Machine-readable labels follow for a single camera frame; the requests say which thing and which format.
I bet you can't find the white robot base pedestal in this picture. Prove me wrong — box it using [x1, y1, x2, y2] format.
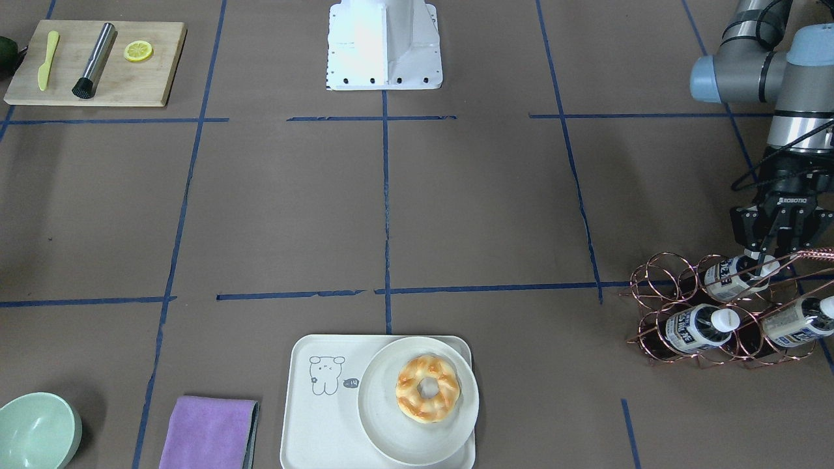
[326, 1, 444, 91]

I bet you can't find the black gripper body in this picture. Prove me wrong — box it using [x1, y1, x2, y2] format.
[730, 147, 832, 213]

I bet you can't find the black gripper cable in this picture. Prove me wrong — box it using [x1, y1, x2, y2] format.
[730, 117, 834, 193]

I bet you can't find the glazed donut pastry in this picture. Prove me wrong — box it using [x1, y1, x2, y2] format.
[394, 354, 461, 424]

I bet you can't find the steel muddler black tip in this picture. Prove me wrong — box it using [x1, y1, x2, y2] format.
[72, 23, 117, 99]

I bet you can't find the copper wire bottle rack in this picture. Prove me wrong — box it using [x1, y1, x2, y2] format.
[622, 248, 832, 369]

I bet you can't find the cream serving tray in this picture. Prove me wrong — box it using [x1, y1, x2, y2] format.
[280, 334, 476, 468]

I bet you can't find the dark green lime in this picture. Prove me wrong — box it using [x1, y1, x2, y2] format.
[0, 36, 21, 79]

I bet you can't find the lemon slice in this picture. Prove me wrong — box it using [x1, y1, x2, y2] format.
[123, 40, 154, 63]

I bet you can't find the yellow plastic knife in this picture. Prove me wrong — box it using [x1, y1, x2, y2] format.
[38, 30, 60, 91]

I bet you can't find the tea bottle white cap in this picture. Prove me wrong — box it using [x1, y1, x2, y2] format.
[701, 255, 781, 302]

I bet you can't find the mint green bowl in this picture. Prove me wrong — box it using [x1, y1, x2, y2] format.
[1, 392, 81, 468]

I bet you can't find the wooden cutting board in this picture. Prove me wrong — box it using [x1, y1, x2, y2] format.
[3, 19, 187, 107]

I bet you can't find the cream round plate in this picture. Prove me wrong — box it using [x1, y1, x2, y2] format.
[358, 336, 480, 466]

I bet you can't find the purple folded cloth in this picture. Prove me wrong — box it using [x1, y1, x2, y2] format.
[159, 395, 260, 468]

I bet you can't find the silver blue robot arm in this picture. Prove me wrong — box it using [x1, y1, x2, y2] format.
[690, 1, 833, 259]

